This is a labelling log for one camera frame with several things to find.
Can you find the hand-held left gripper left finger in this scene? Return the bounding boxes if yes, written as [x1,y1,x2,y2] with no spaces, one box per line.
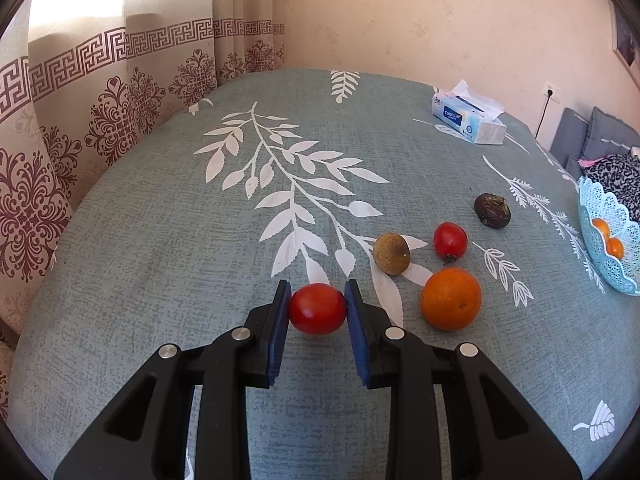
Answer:
[53,280,292,480]

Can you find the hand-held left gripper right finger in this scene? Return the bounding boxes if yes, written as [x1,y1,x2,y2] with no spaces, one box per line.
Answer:
[343,279,584,480]

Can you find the large red tomato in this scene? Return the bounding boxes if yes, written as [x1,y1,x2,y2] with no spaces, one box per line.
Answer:
[288,283,348,336]

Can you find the light blue plastic basket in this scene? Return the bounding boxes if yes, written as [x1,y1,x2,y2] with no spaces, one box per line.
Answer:
[577,176,640,297]

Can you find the brown round fruit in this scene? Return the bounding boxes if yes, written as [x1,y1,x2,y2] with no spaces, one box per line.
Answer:
[373,232,412,276]

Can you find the large orange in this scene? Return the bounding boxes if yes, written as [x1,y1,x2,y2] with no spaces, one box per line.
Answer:
[420,267,483,332]

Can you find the small red tomato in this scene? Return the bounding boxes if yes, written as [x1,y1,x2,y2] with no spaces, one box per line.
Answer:
[432,221,469,262]

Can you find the leaf-print grey-green bedspread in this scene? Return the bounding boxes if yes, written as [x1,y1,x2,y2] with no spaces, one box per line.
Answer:
[7,67,640,480]

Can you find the dark purple passion fruit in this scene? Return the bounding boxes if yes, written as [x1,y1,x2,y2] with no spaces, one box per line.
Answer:
[474,193,512,230]

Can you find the blue tissue pack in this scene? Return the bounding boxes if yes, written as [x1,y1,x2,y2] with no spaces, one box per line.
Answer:
[431,79,508,146]

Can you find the patterned beige curtain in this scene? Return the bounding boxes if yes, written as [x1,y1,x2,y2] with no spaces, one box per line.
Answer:
[0,0,287,421]

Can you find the black patterned cloth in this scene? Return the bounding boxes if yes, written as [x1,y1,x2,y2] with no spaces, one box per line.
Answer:
[579,153,640,211]

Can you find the grey pillow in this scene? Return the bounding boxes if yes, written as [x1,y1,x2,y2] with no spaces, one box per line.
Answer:
[550,106,640,181]

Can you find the black power cable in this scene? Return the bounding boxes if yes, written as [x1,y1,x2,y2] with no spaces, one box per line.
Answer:
[534,93,552,140]

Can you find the framed wall picture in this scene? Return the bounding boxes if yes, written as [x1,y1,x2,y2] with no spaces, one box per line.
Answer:
[609,0,640,86]

